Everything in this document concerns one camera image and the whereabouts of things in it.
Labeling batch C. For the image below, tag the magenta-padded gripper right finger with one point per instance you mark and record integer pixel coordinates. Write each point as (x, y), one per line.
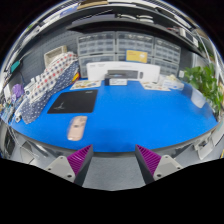
(150, 160)

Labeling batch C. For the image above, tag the navy polka dot cloth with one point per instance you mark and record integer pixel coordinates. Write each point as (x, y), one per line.
(35, 108)

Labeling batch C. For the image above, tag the grey pegboard panel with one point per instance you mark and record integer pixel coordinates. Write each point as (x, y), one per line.
(36, 50)

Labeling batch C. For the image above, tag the green leafy plant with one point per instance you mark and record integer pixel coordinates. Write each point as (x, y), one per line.
(203, 81)

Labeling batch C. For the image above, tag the small colourful picture sheet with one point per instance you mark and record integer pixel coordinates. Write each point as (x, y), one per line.
(153, 86)

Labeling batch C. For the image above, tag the small dark box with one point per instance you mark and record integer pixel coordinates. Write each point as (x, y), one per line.
(108, 81)

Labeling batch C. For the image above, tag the yellow and blue box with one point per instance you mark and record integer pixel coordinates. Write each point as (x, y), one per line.
(136, 56)

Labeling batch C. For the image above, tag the clear plastic bag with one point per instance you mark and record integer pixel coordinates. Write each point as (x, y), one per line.
(174, 83)

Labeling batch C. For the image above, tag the teal hanging object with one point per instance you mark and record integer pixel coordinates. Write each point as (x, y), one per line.
(15, 66)

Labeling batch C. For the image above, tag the transparent pink computer mouse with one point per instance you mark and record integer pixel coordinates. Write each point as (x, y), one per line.
(77, 128)

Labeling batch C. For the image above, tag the purple object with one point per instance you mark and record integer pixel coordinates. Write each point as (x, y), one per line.
(17, 90)

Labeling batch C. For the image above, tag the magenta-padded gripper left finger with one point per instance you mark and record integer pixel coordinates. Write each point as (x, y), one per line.
(78, 160)

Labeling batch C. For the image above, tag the white woven basket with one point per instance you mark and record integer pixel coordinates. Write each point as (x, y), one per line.
(53, 55)

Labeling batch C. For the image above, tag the yellow tool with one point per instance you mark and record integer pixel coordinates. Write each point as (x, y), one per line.
(76, 77)

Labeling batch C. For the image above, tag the black mouse pad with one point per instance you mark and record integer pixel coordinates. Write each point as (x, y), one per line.
(75, 101)

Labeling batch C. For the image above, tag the long white cardboard box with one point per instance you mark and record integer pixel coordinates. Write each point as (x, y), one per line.
(96, 70)

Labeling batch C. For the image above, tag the red blue checked cloth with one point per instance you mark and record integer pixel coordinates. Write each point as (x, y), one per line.
(55, 75)

